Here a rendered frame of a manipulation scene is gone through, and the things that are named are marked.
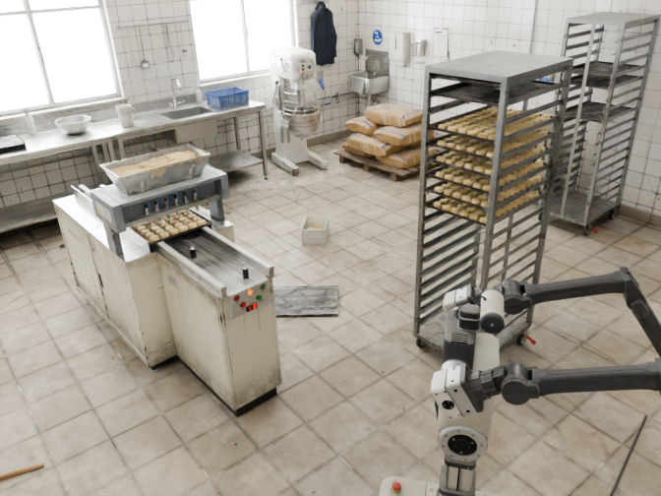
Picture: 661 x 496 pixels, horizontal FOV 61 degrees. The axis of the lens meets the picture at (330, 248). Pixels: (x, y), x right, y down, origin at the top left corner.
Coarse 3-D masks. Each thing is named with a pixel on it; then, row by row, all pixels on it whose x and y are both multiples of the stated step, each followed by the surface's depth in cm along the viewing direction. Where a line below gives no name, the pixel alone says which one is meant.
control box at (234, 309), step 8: (264, 280) 296; (240, 288) 289; (248, 288) 290; (256, 288) 293; (232, 296) 285; (240, 296) 288; (248, 296) 292; (256, 296) 295; (264, 296) 299; (232, 304) 286; (240, 304) 290; (248, 304) 293; (256, 304) 297; (232, 312) 288; (240, 312) 292
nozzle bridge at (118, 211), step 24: (96, 192) 323; (120, 192) 322; (144, 192) 320; (168, 192) 322; (192, 192) 342; (216, 192) 352; (96, 216) 331; (120, 216) 308; (144, 216) 324; (216, 216) 365; (120, 240) 324
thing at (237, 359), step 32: (160, 256) 326; (192, 256) 319; (224, 256) 321; (192, 288) 305; (192, 320) 321; (224, 320) 290; (256, 320) 305; (192, 352) 339; (224, 352) 300; (256, 352) 313; (224, 384) 314; (256, 384) 322
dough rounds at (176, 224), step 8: (176, 216) 354; (184, 216) 358; (192, 216) 353; (144, 224) 346; (152, 224) 343; (160, 224) 345; (168, 224) 343; (176, 224) 342; (184, 224) 346; (192, 224) 341; (200, 224) 344; (136, 232) 338; (144, 232) 334; (152, 232) 333; (160, 232) 334; (168, 232) 337; (176, 232) 334; (152, 240) 326
